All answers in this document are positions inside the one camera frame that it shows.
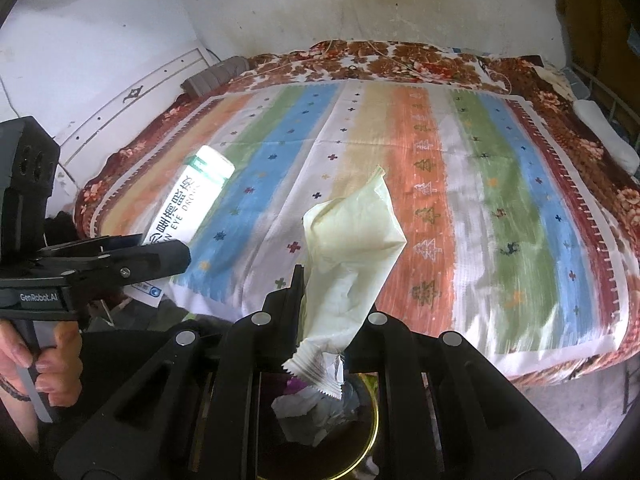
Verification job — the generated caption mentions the pale yellow wrapper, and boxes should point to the pale yellow wrapper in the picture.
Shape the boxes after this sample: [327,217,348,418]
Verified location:
[281,165,407,402]

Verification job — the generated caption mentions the brown floral blanket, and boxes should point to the brown floral blanket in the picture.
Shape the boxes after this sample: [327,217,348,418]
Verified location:
[72,37,640,387]

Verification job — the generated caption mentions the black bin with gold rim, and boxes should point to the black bin with gold rim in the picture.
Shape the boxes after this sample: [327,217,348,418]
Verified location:
[254,370,382,480]

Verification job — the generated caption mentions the white and green box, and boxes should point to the white and green box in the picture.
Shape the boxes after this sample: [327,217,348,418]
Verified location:
[129,146,236,307]

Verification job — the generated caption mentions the striped colourful blanket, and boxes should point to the striped colourful blanket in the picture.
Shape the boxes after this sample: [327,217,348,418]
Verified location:
[92,80,629,377]

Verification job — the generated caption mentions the metal bed frame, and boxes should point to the metal bed frame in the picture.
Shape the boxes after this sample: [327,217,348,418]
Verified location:
[570,60,640,153]

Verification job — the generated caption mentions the white pillow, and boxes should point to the white pillow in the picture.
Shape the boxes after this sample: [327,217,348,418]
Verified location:
[572,100,640,174]

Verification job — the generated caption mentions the white decorated headboard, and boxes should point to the white decorated headboard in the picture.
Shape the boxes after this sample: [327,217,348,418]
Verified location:
[0,47,222,173]

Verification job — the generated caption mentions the beige cloth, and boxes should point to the beige cloth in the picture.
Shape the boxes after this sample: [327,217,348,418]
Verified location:
[531,64,572,99]

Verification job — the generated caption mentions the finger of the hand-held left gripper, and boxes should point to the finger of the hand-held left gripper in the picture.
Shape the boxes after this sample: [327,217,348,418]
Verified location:
[60,239,192,292]
[42,233,144,261]

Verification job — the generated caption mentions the black wrist bracelet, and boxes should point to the black wrist bracelet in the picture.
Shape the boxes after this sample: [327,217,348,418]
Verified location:
[0,377,32,404]

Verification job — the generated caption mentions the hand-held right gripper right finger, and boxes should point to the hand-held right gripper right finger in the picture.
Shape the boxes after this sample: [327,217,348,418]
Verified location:
[345,310,582,480]

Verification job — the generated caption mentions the person's left forearm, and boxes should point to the person's left forearm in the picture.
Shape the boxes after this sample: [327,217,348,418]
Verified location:
[0,375,42,457]

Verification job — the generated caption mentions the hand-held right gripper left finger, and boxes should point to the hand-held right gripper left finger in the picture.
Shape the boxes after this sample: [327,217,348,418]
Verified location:
[52,264,307,480]

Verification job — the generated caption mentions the brown wooden door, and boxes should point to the brown wooden door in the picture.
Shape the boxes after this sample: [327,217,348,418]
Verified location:
[554,0,640,78]

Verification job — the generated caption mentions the grey rolled cloth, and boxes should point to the grey rolled cloth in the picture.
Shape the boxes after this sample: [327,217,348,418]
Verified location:
[181,56,249,97]

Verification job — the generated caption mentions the person's left hand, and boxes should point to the person's left hand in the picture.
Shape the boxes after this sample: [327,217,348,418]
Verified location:
[0,319,84,409]

